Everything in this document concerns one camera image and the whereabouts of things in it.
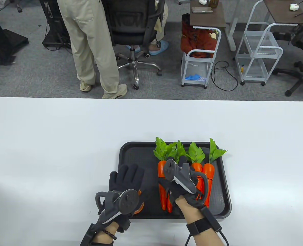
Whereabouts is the person's left hand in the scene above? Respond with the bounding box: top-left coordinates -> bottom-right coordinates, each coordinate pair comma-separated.
99,164 -> 152,233

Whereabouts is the person's right hand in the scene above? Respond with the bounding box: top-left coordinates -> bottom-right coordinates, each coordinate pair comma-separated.
158,177 -> 206,214

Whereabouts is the orange toy carrot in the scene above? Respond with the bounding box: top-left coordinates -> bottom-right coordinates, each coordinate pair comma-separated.
153,137 -> 178,211
166,140 -> 187,213
202,138 -> 228,207
185,142 -> 205,201

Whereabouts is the person's left forearm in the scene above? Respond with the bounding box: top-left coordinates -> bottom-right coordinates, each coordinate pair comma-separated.
91,225 -> 121,246

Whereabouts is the grey right hand controller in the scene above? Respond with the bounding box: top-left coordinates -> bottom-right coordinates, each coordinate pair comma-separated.
162,159 -> 210,208

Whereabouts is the grey hand controller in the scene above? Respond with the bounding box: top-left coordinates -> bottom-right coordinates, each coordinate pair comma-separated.
162,159 -> 210,208
95,189 -> 141,225

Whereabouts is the black plastic tray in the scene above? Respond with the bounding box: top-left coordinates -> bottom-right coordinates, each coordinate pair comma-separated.
118,141 -> 232,219

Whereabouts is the grey left hand controller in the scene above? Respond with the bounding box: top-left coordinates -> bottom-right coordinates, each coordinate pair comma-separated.
95,189 -> 141,225

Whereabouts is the small orange bowl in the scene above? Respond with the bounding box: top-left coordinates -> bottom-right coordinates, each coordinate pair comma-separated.
133,189 -> 145,213

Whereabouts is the black right wrist box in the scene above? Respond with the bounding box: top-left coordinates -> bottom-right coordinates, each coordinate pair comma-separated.
198,205 -> 223,233

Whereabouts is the red brown bag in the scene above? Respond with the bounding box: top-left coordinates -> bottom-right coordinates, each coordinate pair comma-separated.
180,13 -> 217,59

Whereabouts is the black mesh office chair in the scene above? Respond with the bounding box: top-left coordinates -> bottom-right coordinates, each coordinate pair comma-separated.
101,0 -> 166,90

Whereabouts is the black monitor cart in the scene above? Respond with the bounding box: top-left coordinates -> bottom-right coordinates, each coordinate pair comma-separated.
39,0 -> 74,50

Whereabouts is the brown side table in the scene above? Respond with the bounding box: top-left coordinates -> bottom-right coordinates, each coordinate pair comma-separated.
190,0 -> 237,52

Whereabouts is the black floor stand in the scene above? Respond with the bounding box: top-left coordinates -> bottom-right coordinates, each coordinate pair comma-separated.
0,6 -> 29,69

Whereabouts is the brown desk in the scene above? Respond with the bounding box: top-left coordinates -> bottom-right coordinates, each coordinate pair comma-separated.
264,0 -> 303,26

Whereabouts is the black right wrist strap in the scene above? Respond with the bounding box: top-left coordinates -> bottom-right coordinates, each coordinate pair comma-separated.
186,218 -> 211,235

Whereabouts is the dark bead bracelet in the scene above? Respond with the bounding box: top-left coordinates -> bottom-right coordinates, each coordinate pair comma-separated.
100,229 -> 117,240

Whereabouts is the black left wrist mount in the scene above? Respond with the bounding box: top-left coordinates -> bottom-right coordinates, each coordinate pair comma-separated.
80,222 -> 100,246

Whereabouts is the black wrist box cable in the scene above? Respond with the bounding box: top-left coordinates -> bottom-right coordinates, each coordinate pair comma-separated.
218,229 -> 230,246

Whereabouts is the black floor cable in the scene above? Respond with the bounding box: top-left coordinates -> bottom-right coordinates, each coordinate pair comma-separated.
211,61 -> 239,92

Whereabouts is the tall white wire cart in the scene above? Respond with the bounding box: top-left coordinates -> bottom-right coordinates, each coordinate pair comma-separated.
235,0 -> 284,86

